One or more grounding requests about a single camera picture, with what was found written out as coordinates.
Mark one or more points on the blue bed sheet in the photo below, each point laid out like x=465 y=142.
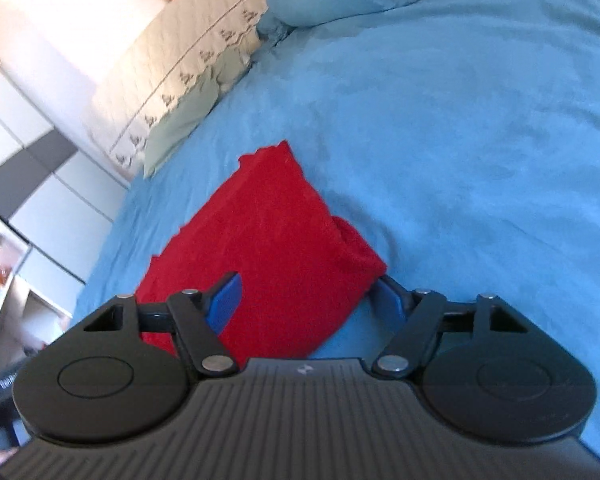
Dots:
x=460 y=137

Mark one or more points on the beige quilted headboard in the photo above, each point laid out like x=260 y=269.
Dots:
x=163 y=63

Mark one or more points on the red knit sweater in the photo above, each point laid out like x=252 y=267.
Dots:
x=303 y=269

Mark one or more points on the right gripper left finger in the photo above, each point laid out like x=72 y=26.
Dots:
x=128 y=367

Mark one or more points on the green pillow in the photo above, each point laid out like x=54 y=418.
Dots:
x=192 y=107

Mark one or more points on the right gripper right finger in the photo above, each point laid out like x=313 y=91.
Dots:
x=481 y=366

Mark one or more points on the white grey wardrobe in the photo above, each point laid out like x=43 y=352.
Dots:
x=54 y=196

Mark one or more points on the white shelf desk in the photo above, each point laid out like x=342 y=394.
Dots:
x=37 y=300

